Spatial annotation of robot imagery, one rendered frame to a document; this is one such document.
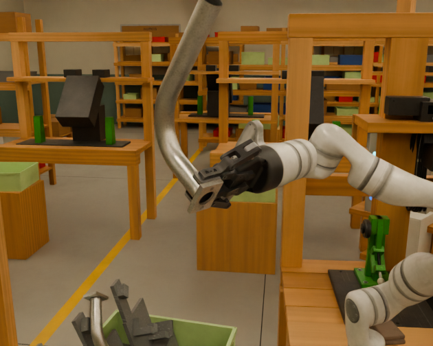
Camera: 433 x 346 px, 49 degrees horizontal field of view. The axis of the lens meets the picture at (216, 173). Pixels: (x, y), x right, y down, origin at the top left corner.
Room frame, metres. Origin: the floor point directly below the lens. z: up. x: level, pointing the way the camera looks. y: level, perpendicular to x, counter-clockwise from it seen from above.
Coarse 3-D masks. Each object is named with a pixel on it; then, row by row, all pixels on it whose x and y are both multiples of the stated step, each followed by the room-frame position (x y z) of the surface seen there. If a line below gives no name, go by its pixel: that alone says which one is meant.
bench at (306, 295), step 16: (288, 272) 1.87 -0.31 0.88; (304, 272) 1.86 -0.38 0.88; (320, 272) 1.86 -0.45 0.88; (288, 288) 1.71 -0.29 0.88; (304, 288) 1.72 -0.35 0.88; (320, 288) 1.72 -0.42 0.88; (288, 304) 1.59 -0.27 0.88; (304, 304) 1.59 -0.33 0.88; (320, 304) 1.59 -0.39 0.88; (336, 304) 1.59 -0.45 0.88; (288, 320) 1.49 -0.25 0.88; (304, 320) 1.49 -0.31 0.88; (320, 320) 1.49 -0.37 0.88; (336, 320) 1.49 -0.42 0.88
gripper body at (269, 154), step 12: (264, 156) 0.72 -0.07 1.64; (276, 156) 0.73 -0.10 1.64; (240, 168) 0.69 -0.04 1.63; (252, 168) 0.71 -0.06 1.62; (264, 168) 0.72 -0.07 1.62; (276, 168) 0.72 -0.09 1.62; (228, 180) 0.70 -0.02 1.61; (240, 180) 0.70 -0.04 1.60; (252, 180) 0.73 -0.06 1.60; (264, 180) 0.72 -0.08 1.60; (276, 180) 0.72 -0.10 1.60; (252, 192) 0.74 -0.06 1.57
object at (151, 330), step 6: (138, 318) 1.24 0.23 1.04; (138, 324) 1.23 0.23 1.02; (150, 324) 1.31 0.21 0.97; (156, 324) 1.33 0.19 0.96; (138, 330) 1.22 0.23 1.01; (144, 330) 1.21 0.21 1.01; (150, 330) 1.21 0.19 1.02; (156, 330) 1.31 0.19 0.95; (138, 336) 1.23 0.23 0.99; (150, 336) 1.29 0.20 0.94; (156, 336) 1.28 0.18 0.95; (162, 336) 1.28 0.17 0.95; (168, 336) 1.30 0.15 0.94
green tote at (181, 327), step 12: (108, 324) 1.34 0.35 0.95; (120, 324) 1.40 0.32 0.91; (180, 324) 1.35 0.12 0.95; (192, 324) 1.34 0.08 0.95; (204, 324) 1.33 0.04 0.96; (216, 324) 1.33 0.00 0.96; (120, 336) 1.41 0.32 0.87; (180, 336) 1.35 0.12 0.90; (192, 336) 1.34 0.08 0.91; (204, 336) 1.33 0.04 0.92; (216, 336) 1.32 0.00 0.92; (228, 336) 1.31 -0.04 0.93
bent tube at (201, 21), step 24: (216, 0) 0.64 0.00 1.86; (192, 24) 0.63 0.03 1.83; (192, 48) 0.64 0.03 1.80; (168, 72) 0.67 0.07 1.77; (168, 96) 0.68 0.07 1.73; (168, 120) 0.69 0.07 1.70; (168, 144) 0.69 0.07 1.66; (192, 168) 0.66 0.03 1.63; (192, 192) 0.64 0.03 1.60; (216, 192) 0.65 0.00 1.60
